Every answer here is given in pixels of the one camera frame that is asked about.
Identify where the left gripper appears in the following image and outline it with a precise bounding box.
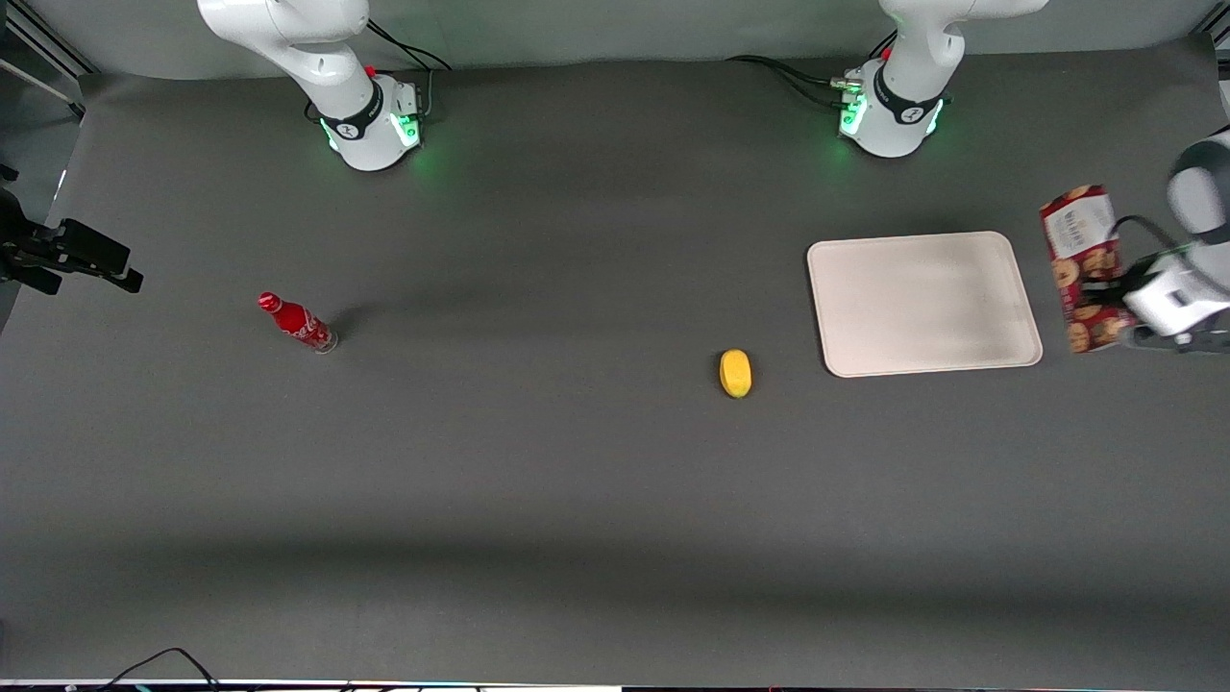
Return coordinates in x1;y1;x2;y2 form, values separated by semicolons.
1080;245;1230;338

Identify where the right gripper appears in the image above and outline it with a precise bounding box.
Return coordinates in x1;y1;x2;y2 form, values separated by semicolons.
0;187;145;295

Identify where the red cookie box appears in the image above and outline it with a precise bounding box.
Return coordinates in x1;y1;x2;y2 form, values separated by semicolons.
1039;185;1137;355

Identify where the beige plastic tray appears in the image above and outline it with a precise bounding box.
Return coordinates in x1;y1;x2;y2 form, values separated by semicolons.
806;231;1045;379

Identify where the red cola bottle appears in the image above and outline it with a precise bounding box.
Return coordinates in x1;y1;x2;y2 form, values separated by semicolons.
257;291;339;355

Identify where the yellow lemon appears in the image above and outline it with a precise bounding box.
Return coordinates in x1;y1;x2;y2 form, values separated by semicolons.
719;349;753;400

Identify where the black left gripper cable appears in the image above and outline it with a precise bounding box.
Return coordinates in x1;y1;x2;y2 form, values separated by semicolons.
1108;214;1185;259

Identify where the aluminium frame profile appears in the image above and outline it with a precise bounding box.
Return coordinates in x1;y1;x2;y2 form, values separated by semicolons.
0;0;99;122

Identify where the black right arm base cable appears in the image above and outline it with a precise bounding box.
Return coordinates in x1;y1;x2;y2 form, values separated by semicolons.
365;19;454;74

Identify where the black arm base cable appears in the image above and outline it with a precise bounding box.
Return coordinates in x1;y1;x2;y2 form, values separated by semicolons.
365;19;454;74
725;55;859;109

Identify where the black left arm base cable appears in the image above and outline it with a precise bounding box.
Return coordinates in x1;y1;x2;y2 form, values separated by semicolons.
725;55;859;109

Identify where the black table edge cable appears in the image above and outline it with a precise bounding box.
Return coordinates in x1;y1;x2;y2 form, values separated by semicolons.
94;647;224;692

